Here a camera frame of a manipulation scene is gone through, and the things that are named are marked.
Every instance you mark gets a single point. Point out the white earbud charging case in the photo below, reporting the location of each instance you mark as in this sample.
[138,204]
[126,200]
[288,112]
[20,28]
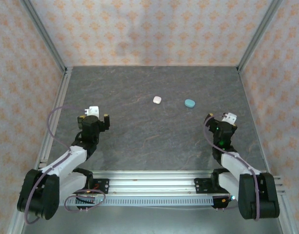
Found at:
[157,100]

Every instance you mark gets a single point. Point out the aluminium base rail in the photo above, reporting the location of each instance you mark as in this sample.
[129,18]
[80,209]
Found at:
[152,185]

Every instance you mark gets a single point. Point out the thin aluminium side rail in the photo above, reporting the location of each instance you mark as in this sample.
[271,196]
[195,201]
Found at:
[253,117]

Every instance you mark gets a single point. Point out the aluminium frame rail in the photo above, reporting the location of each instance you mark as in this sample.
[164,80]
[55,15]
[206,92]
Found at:
[285,214]
[16,225]

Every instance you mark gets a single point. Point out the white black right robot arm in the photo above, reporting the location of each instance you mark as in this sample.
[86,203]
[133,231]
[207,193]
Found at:
[233,167]

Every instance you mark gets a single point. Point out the aluminium frame post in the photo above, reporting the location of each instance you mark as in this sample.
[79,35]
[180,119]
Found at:
[257,34]
[42,34]

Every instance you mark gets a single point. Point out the wide aluminium side rail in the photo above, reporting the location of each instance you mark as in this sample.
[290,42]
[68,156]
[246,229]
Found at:
[63,85]

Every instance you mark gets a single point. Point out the grey metal sheet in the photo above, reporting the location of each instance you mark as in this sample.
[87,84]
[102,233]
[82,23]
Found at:
[149,221]

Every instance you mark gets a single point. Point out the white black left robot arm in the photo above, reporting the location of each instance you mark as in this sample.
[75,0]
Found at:
[66,161]

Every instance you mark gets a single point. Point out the blue earbud charging case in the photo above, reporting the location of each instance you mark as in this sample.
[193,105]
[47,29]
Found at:
[189,103]

